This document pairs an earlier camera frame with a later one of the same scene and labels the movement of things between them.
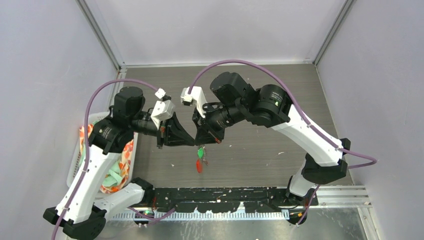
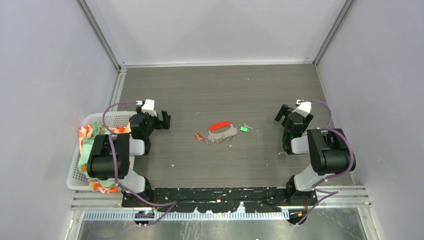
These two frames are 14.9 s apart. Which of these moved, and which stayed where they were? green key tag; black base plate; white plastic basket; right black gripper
Moved: green key tag; right black gripper
Stayed: black base plate; white plastic basket
